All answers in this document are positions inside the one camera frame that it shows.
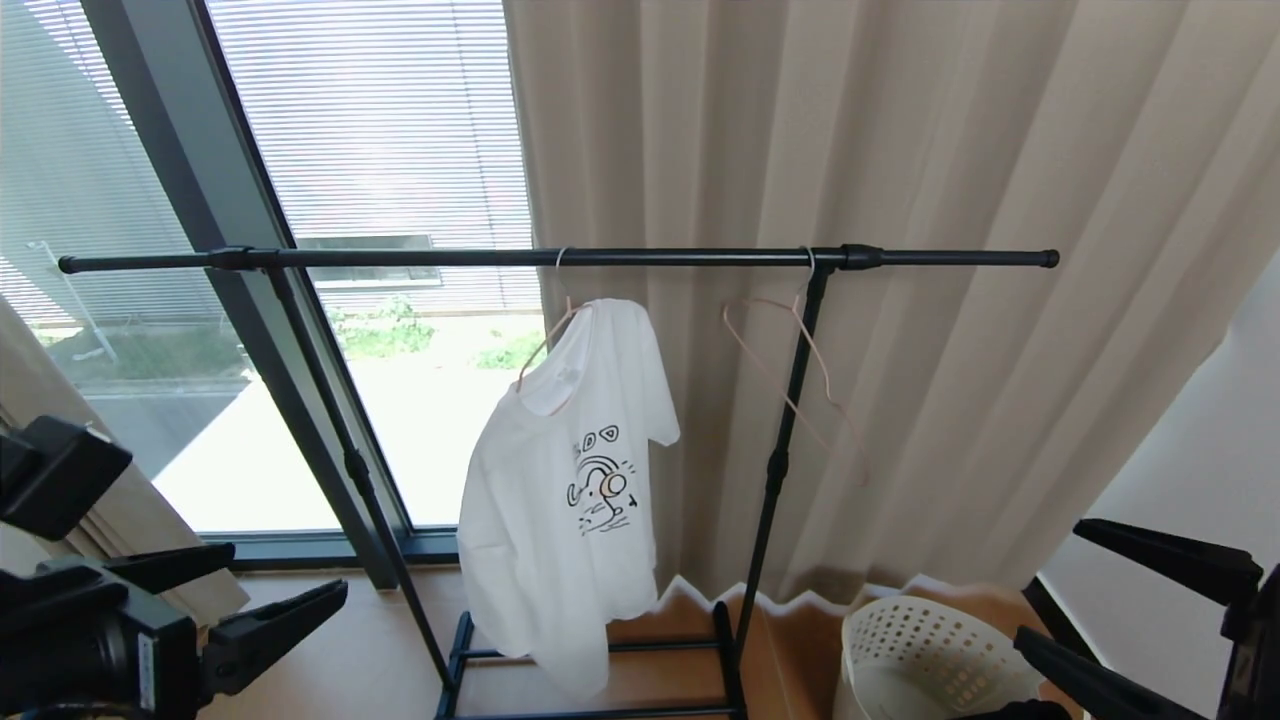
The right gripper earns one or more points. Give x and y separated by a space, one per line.
1255 660

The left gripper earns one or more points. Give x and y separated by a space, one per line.
90 650

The white printed t-shirt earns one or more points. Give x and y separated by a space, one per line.
560 560

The pink clothes hanger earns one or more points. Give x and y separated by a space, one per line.
810 350
545 345

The white laundry basket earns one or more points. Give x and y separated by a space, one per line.
930 650

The black clothes rack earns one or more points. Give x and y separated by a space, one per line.
450 258

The window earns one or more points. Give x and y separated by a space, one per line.
400 150

